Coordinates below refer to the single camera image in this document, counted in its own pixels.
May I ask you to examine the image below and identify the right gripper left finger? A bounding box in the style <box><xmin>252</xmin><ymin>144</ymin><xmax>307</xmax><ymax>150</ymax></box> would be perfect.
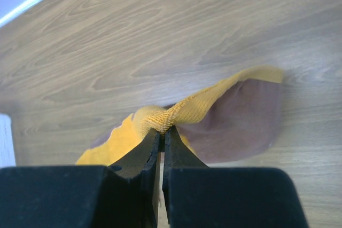
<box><xmin>106</xmin><ymin>129</ymin><xmax>160</xmax><ymax>227</ymax></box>

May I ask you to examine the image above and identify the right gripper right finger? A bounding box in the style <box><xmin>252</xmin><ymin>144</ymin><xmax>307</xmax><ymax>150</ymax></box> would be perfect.
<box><xmin>162</xmin><ymin>128</ymin><xmax>211</xmax><ymax>227</ymax></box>

